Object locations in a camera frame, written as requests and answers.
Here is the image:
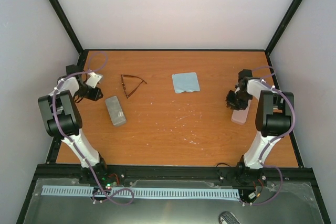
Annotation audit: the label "pink glasses case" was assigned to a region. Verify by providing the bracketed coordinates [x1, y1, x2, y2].
[231, 100, 251, 125]

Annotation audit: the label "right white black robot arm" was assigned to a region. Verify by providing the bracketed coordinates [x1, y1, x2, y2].
[226, 69, 296, 185]

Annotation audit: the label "blue cleaning cloth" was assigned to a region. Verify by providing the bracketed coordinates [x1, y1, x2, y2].
[172, 72, 200, 94]

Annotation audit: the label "black frame post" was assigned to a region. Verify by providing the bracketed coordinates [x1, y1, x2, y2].
[264, 0, 320, 54]
[33, 0, 85, 54]

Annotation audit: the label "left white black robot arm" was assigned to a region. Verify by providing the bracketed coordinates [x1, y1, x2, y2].
[38, 65, 109, 184]

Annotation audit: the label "right black frame post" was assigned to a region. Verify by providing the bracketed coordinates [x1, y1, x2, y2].
[264, 0, 320, 54]

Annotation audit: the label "black oval remote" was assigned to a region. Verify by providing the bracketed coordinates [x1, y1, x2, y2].
[218, 211, 240, 224]

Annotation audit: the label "left black frame post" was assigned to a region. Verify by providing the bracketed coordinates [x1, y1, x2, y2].
[33, 0, 85, 54]

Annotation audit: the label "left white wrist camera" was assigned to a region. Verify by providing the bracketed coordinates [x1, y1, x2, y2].
[86, 72, 103, 89]

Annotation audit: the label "blue slotted cable duct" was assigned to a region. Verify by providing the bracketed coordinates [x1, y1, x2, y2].
[40, 185, 239, 201]

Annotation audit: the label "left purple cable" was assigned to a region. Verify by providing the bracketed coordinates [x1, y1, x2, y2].
[51, 51, 135, 205]

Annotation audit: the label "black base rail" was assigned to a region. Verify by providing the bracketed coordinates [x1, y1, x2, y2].
[34, 163, 316, 185]

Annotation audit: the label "grey glasses case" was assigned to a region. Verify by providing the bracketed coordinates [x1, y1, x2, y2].
[105, 96, 127, 127]

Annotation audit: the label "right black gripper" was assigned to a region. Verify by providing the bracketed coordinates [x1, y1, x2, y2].
[225, 90, 252, 111]

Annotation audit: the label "brown sunglasses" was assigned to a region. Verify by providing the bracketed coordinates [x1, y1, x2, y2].
[120, 74, 147, 99]

